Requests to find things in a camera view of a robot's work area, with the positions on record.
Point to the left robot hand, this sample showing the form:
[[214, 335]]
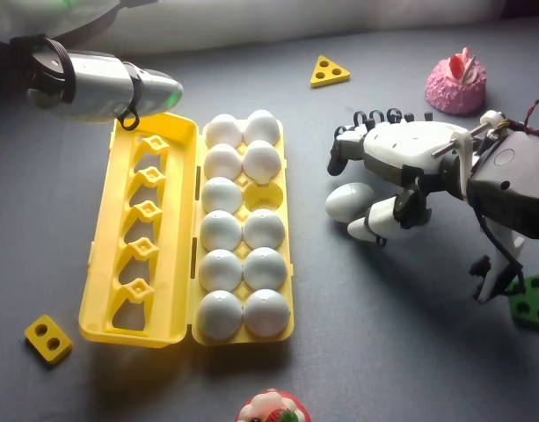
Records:
[[97, 88]]

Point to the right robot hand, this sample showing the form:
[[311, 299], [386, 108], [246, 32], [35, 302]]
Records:
[[405, 145]]

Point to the yellow egg carton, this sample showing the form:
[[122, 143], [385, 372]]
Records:
[[99, 220]]

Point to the pink toy cake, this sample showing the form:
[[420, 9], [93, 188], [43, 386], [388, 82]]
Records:
[[449, 94]]

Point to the yellow triangle block three holes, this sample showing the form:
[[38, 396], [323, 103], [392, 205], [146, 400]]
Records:
[[318, 78]]

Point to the white cloth backdrop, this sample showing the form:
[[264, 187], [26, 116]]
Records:
[[295, 17]]

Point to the green pentagon block five holes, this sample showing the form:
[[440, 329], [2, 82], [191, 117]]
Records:
[[535, 303]]

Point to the yellow rectangle block two holes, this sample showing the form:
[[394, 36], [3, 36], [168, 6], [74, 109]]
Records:
[[47, 347]]

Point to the toy cake with strawberry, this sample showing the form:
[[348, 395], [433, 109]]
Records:
[[271, 409]]

